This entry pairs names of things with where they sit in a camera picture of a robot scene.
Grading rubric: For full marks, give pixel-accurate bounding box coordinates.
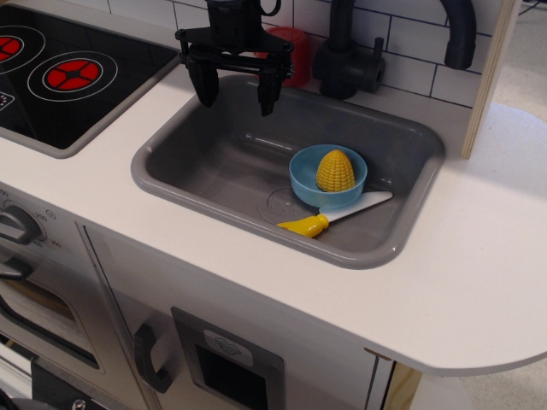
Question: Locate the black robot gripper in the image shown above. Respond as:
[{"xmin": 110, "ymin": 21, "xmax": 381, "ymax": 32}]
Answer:
[{"xmin": 175, "ymin": 1, "xmax": 294, "ymax": 116}]

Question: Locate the yellow toy corn cob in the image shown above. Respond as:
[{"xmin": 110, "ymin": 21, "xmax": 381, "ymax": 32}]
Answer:
[{"xmin": 315, "ymin": 149, "xmax": 356, "ymax": 192}]

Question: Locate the grey plastic sink basin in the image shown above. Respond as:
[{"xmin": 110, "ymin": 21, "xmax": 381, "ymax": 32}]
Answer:
[{"xmin": 131, "ymin": 75, "xmax": 444, "ymax": 269}]

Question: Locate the light blue plastic bowl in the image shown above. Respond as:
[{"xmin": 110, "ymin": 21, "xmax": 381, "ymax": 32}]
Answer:
[{"xmin": 289, "ymin": 144, "xmax": 368, "ymax": 208}]

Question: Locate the red plastic cup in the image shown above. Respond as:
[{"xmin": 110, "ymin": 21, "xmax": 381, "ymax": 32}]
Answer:
[{"xmin": 265, "ymin": 26, "xmax": 312, "ymax": 87}]

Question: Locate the black toy faucet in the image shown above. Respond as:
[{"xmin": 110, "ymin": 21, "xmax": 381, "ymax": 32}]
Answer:
[{"xmin": 312, "ymin": 1, "xmax": 477, "ymax": 100}]

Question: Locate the black toy stovetop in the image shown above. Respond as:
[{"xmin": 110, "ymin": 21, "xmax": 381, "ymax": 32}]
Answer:
[{"xmin": 1, "ymin": 4, "xmax": 178, "ymax": 159}]

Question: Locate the grey oven knob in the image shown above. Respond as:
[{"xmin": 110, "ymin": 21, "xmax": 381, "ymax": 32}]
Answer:
[{"xmin": 1, "ymin": 206, "xmax": 42, "ymax": 245}]

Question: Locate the grey dishwasher panel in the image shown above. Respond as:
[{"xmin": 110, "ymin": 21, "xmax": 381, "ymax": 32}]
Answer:
[{"xmin": 171, "ymin": 307, "xmax": 286, "ymax": 410}]

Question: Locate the grey toy oven door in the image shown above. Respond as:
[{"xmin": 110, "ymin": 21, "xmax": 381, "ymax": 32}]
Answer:
[{"xmin": 1, "ymin": 246, "xmax": 101, "ymax": 372}]

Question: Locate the wooden side post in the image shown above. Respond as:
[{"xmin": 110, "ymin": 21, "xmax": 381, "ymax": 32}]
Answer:
[{"xmin": 460, "ymin": 0, "xmax": 522, "ymax": 160}]

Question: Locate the black cabinet door handle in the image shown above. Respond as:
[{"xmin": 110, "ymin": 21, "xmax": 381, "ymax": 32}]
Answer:
[{"xmin": 133, "ymin": 324, "xmax": 173, "ymax": 394}]

